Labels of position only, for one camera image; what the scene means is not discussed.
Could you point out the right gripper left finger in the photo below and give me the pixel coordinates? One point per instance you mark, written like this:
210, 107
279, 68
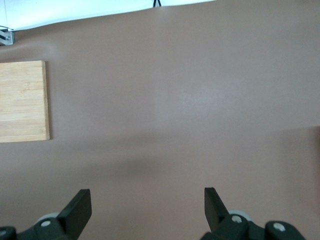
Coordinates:
72, 217

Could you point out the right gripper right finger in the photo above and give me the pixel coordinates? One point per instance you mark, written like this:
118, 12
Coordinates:
217, 220

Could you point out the wooden cutting board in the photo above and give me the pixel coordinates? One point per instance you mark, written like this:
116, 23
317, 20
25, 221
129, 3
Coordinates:
22, 102

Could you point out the aluminium table edge bracket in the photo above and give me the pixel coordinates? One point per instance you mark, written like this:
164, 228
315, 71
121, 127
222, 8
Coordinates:
7, 37

